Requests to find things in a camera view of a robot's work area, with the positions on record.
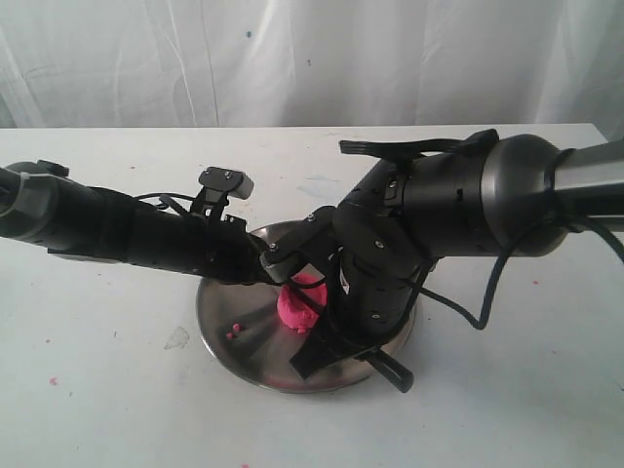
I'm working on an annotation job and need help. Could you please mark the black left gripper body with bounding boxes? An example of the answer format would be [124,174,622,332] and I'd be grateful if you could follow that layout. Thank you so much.
[184,214,273,286]

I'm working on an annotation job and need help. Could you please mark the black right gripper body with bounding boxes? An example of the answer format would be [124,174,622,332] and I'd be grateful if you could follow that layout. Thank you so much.
[331,249,428,341]

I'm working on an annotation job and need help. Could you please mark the black knife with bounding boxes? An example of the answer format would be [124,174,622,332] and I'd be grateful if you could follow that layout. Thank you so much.
[290,282,415,394]

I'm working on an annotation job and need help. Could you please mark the pink dough lump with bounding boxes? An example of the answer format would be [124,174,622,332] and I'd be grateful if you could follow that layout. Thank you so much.
[277,272,328,333]

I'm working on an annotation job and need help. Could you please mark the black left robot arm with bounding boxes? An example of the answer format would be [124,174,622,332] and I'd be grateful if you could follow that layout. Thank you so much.
[1,160,273,285]

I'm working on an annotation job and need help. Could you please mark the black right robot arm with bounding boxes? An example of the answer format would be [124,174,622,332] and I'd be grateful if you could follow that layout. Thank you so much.
[291,129,623,391]

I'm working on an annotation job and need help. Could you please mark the round steel plate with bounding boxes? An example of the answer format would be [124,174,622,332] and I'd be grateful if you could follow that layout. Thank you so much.
[197,221,415,393]

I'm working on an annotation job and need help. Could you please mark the white backdrop curtain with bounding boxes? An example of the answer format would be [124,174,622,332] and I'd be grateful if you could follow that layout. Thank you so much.
[1,1,623,138]

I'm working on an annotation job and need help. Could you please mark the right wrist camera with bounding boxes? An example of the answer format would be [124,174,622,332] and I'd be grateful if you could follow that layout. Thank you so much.
[259,206,339,287]

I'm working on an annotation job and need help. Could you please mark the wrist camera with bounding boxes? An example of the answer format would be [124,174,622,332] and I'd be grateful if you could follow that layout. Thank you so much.
[198,167,254,203]
[259,206,339,287]

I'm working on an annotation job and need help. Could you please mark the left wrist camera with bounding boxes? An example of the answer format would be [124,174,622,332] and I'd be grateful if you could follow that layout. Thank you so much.
[198,167,254,203]

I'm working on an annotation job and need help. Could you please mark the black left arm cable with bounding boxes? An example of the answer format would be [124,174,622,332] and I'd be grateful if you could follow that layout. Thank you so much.
[131,192,196,215]

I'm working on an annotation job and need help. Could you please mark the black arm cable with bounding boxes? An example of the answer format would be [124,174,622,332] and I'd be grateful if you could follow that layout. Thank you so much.
[131,192,196,215]
[418,204,624,332]

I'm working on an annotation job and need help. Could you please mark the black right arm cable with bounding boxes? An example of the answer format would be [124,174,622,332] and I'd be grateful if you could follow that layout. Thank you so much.
[418,204,624,332]

